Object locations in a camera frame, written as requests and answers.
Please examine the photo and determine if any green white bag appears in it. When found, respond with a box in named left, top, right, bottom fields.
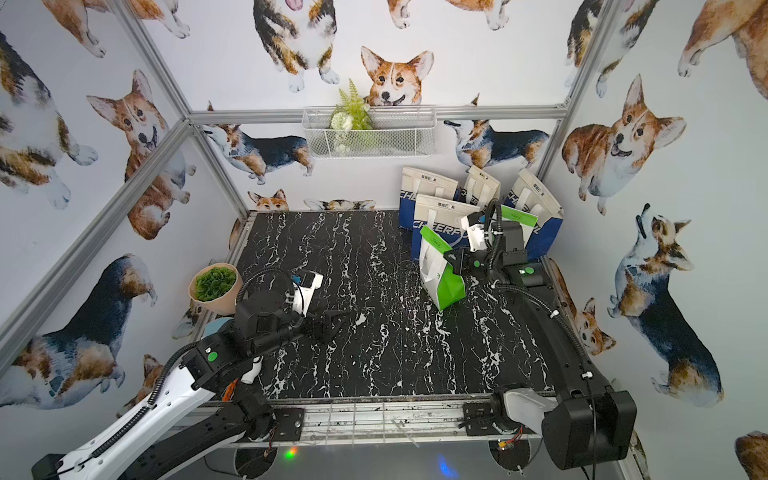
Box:
left=419, top=226, right=466, bottom=311
left=501, top=205, right=538, bottom=248

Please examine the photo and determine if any blue white bag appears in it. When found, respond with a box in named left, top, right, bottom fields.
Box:
left=411, top=194, right=480, bottom=261

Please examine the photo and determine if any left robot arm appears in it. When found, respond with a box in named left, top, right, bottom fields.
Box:
left=32, top=291, right=359, bottom=479

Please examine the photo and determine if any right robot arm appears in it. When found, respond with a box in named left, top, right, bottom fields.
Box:
left=443, top=221, right=637, bottom=470

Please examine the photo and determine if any back right blue bag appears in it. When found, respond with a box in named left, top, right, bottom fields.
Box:
left=504, top=169, right=564, bottom=260

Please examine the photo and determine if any back middle blue bag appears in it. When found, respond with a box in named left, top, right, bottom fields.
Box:
left=458, top=166, right=501, bottom=210

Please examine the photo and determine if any back left blue bag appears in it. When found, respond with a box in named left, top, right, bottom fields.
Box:
left=399, top=167, right=458, bottom=230

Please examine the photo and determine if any light blue cutting board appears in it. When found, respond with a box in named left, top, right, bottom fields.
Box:
left=201, top=317, right=232, bottom=338

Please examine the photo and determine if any potted green plant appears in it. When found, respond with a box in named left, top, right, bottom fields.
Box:
left=188, top=263, right=243, bottom=316

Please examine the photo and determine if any fern and white flower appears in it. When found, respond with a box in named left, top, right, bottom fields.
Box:
left=329, top=80, right=373, bottom=155

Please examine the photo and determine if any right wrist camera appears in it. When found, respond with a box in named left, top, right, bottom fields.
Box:
left=460, top=212, right=494, bottom=252

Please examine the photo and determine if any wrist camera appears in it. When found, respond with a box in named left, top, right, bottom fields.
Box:
left=291, top=270, right=324, bottom=316
left=460, top=212, right=494, bottom=252

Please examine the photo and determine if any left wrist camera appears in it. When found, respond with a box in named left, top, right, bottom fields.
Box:
left=291, top=270, right=324, bottom=316

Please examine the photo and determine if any aluminium front rail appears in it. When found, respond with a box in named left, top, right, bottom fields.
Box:
left=179, top=395, right=628, bottom=448

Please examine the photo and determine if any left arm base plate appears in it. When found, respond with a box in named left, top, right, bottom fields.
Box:
left=239, top=407, right=306, bottom=443

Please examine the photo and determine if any white wire basket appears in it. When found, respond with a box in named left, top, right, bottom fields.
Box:
left=301, top=106, right=437, bottom=159

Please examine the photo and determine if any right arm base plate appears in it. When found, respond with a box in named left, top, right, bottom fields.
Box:
left=458, top=401, right=510, bottom=437

